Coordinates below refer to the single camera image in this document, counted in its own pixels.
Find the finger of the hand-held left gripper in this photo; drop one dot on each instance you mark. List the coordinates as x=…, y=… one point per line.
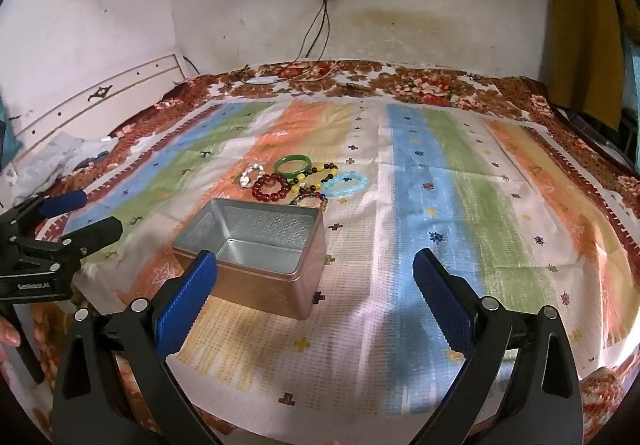
x=62, y=203
x=95, y=230

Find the gold metal tin box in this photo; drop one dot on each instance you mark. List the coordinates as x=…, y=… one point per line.
x=260, y=225

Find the mustard yellow hanging cloth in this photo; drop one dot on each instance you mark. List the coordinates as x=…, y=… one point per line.
x=585, y=25

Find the grey crumpled clothes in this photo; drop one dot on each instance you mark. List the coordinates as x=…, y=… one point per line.
x=60, y=155

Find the striped pastel cloth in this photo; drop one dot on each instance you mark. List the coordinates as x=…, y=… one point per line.
x=425, y=175

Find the person's left hand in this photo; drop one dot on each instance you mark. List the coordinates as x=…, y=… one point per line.
x=9, y=331

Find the teal cloth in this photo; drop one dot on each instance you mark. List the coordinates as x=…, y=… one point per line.
x=9, y=135

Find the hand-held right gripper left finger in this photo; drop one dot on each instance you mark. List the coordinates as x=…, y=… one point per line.
x=189, y=302

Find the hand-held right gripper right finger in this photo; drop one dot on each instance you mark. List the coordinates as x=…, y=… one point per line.
x=445, y=305

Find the green jade bangle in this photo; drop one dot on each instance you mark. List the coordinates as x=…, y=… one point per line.
x=292, y=174

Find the brown floral blanket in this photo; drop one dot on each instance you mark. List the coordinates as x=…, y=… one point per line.
x=425, y=85

